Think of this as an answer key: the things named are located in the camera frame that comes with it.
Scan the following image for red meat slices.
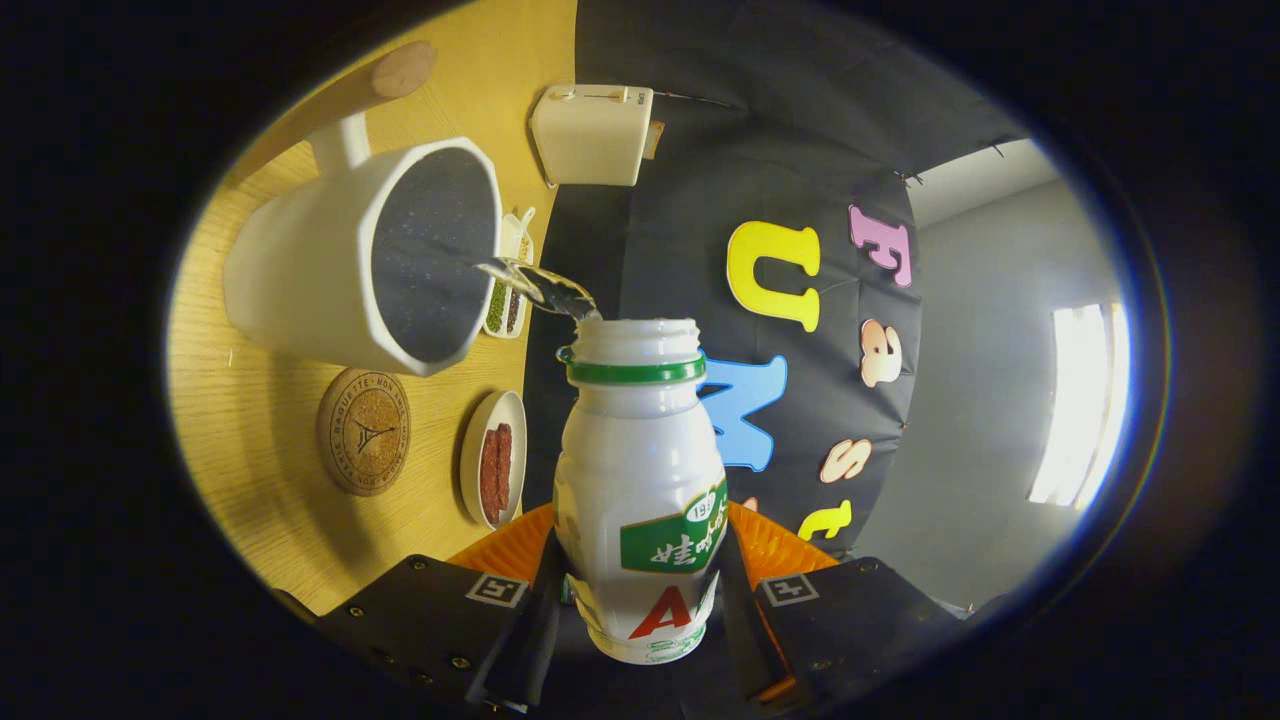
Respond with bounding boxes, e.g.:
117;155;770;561
479;422;514;526

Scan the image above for wooden table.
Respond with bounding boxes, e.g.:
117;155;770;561
165;0;579;616

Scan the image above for small white divided dish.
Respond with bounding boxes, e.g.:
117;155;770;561
482;207;537;341

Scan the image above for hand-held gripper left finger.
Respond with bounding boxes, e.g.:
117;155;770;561
315;503;566;716

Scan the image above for white juice bottle green ring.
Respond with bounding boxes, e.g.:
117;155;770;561
553;318;731;666

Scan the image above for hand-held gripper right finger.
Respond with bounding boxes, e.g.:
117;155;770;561
715;500;966;713

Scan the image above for round white plate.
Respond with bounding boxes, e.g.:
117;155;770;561
460;390;528;531

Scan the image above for round cork coaster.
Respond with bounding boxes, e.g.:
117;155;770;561
317;368;412;498

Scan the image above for white cup wooden handle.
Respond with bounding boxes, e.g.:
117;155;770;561
222;40;503;379

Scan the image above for cream toaster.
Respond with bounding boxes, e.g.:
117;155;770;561
529;84;656;189

